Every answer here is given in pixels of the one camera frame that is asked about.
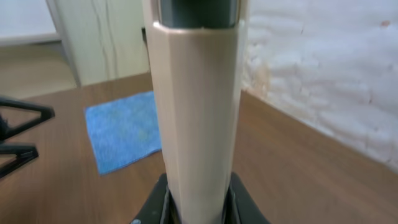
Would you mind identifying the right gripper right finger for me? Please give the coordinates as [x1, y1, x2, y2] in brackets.
[221, 171, 271, 224]

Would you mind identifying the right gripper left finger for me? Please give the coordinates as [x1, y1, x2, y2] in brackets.
[130, 172, 175, 224]

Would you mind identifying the white pipette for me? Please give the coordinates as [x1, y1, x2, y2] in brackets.
[141, 0, 249, 224]

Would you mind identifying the blue cloth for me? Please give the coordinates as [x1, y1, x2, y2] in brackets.
[83, 90, 163, 177]

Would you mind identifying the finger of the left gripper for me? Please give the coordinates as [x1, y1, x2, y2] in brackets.
[0, 144, 40, 180]
[0, 95, 56, 141]

